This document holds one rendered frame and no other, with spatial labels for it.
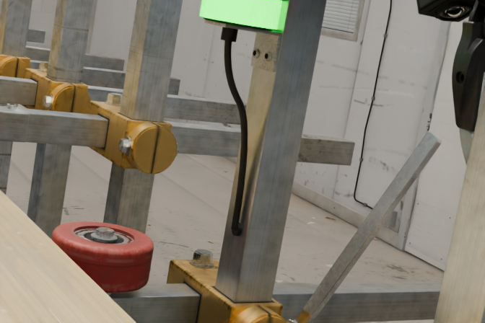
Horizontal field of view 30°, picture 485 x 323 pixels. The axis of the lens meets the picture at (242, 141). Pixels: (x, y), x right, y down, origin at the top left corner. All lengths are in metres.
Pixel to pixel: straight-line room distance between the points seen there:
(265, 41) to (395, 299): 0.31
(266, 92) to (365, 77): 4.47
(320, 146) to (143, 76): 0.27
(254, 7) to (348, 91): 4.63
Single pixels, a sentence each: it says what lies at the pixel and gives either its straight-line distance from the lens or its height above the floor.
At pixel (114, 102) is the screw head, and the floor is 0.97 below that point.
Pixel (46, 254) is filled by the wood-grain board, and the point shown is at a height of 0.90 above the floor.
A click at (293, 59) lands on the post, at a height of 1.07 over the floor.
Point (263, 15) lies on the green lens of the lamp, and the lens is 0.67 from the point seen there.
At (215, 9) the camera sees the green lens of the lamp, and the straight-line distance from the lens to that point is 0.67.
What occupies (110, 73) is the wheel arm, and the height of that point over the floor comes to 0.96.
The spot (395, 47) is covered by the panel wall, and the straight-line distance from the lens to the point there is 4.98.
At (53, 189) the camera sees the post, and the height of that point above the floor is 0.83.
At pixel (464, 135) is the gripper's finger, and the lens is 0.63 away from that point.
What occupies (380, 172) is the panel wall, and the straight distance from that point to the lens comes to 4.97.
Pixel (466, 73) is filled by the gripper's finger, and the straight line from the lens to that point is 0.61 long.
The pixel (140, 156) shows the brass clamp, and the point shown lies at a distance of 0.91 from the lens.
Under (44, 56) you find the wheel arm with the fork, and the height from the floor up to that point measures 0.95.
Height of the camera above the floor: 1.10
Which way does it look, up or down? 8 degrees down
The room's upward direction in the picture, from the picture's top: 10 degrees clockwise
